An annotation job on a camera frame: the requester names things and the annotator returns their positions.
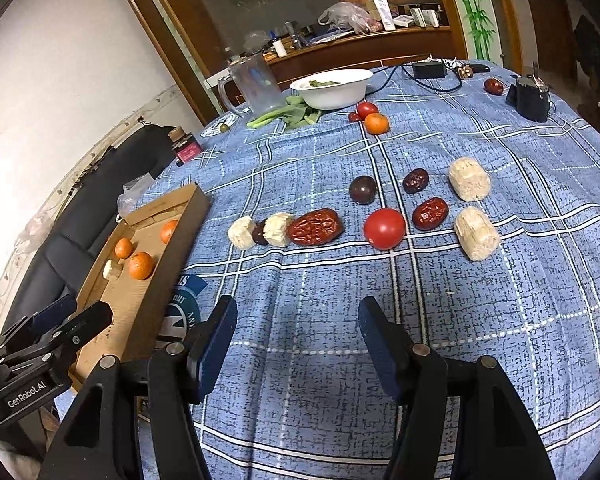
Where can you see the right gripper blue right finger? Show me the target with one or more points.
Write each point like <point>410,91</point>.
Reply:
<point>394,355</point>

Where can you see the black sofa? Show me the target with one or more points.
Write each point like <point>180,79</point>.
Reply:
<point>61,264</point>

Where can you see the far red tomato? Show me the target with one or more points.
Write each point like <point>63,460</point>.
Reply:
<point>366,108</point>

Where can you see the cardboard tray box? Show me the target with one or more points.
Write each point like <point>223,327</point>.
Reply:
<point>138,306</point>

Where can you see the green leafy vegetable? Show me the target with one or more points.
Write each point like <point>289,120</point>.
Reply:
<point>295,114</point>

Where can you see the red tomato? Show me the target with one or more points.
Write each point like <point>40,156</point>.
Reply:
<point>366,108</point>
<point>384,228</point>

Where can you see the white puffed cake two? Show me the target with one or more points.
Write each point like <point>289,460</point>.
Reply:
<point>240,233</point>

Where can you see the white puffed cake one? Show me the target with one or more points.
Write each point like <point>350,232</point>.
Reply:
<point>112,270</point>

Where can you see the clear plastic pitcher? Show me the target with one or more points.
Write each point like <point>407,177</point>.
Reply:
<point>256,83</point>

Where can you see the white bowl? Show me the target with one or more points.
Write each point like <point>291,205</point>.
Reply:
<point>333,89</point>

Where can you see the dark plum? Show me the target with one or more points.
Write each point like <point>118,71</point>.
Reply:
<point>362,190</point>

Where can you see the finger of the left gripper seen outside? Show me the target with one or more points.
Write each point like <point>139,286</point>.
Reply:
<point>55,326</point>

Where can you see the white puffed cake three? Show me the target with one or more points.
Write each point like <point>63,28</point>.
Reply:
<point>275,229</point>

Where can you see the white carton box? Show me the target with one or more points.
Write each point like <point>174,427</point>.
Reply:
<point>383,9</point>

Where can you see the black pouch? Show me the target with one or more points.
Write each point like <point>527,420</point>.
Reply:
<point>531,98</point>

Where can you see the white puffed cake five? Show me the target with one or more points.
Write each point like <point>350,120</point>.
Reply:
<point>476,233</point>

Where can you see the black power adapter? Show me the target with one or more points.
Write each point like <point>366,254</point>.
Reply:
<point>432,69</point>

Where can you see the small dark date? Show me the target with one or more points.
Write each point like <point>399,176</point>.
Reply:
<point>258,234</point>

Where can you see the small orange tangerine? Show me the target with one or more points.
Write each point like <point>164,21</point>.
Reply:
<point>124,248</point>

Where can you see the blue plaid tablecloth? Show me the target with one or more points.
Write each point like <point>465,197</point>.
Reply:
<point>298,396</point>

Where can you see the dark red date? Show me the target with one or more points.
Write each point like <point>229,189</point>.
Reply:
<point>415,181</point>

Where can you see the near red tomato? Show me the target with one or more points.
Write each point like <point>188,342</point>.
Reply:
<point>384,228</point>

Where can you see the clear plastic bag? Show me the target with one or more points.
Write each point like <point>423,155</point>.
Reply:
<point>132,191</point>

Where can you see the wooden sideboard cabinet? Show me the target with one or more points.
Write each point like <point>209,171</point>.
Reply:
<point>370,51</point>

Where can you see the large red date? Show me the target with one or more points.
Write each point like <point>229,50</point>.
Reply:
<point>317,227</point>

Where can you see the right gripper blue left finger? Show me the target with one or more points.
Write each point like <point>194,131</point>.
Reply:
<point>208,343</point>

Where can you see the red date near tomato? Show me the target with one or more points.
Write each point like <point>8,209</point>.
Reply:
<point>430,214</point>

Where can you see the white plastic bag on cabinet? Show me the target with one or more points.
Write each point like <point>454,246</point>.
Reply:
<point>348,15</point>

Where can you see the white puffed cake four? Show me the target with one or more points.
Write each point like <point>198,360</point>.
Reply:
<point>469,180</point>

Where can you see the pink labelled jar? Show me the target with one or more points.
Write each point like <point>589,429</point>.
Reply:
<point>184,145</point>

